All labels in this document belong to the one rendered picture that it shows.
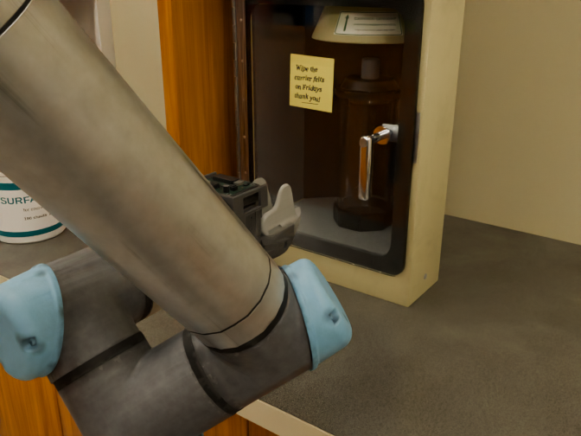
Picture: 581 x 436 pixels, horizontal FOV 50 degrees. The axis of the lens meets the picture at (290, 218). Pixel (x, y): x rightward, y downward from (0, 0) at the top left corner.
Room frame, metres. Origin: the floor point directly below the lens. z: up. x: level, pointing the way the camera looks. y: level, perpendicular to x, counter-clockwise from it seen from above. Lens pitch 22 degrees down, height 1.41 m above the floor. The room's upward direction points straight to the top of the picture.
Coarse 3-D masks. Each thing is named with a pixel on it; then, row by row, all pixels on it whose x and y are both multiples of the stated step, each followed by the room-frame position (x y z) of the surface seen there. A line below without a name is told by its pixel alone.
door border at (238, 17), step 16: (240, 0) 0.99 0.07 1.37; (240, 16) 0.99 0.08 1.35; (240, 32) 0.99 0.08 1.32; (240, 48) 0.99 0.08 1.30; (240, 64) 0.99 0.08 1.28; (240, 80) 0.99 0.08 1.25; (240, 96) 0.99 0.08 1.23; (240, 112) 0.99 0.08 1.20; (240, 128) 0.99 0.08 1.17; (240, 144) 1.00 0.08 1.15; (240, 160) 1.00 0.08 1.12; (240, 176) 1.00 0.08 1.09
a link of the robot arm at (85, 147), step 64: (0, 0) 0.26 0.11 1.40; (0, 64) 0.25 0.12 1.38; (64, 64) 0.27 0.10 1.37; (0, 128) 0.26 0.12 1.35; (64, 128) 0.27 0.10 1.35; (128, 128) 0.29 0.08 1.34; (64, 192) 0.28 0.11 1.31; (128, 192) 0.29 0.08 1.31; (192, 192) 0.32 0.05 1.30; (128, 256) 0.30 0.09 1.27; (192, 256) 0.32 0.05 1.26; (256, 256) 0.36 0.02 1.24; (192, 320) 0.34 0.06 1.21; (256, 320) 0.35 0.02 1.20; (320, 320) 0.38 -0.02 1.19; (256, 384) 0.37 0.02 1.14
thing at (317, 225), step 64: (256, 0) 0.97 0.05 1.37; (320, 0) 0.91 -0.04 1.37; (384, 0) 0.85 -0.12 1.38; (256, 64) 0.97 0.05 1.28; (384, 64) 0.84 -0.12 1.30; (256, 128) 0.98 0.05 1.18; (320, 128) 0.90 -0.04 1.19; (320, 192) 0.90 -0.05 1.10; (384, 192) 0.84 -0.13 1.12; (384, 256) 0.83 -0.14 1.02
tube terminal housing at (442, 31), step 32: (448, 0) 0.86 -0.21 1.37; (448, 32) 0.87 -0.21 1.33; (448, 64) 0.88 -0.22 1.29; (448, 96) 0.89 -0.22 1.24; (448, 128) 0.90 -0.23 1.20; (448, 160) 0.91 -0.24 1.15; (416, 192) 0.82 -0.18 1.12; (416, 224) 0.83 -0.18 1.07; (288, 256) 0.95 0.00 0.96; (320, 256) 0.92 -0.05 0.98; (416, 256) 0.83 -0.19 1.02; (352, 288) 0.88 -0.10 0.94; (384, 288) 0.85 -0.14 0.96; (416, 288) 0.84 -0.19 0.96
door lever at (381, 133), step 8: (376, 128) 0.85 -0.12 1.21; (384, 128) 0.84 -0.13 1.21; (368, 136) 0.80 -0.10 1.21; (376, 136) 0.82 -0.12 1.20; (384, 136) 0.84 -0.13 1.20; (360, 144) 0.80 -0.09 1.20; (368, 144) 0.80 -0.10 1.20; (360, 152) 0.81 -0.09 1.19; (368, 152) 0.80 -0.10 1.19; (360, 160) 0.81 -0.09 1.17; (368, 160) 0.80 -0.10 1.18; (360, 168) 0.81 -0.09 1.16; (368, 168) 0.80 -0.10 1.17; (360, 176) 0.81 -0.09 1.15; (368, 176) 0.80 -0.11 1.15; (360, 184) 0.80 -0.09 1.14; (368, 184) 0.80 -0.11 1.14; (360, 192) 0.80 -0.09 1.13; (368, 192) 0.80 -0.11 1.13
